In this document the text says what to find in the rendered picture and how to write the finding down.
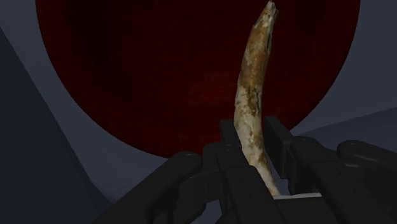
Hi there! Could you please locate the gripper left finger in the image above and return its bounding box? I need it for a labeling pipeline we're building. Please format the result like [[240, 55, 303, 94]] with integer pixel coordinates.
[[93, 118, 288, 224]]

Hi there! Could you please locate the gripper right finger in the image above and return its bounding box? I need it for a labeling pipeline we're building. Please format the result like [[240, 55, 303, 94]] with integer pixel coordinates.
[[264, 116, 397, 224]]

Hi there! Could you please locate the mottled tan curved stick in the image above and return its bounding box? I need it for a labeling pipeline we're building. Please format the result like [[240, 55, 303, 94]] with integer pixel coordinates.
[[233, 0, 282, 197]]

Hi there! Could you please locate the dark red round plate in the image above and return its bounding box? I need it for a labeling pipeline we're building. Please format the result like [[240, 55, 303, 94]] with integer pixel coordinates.
[[34, 0, 361, 158]]

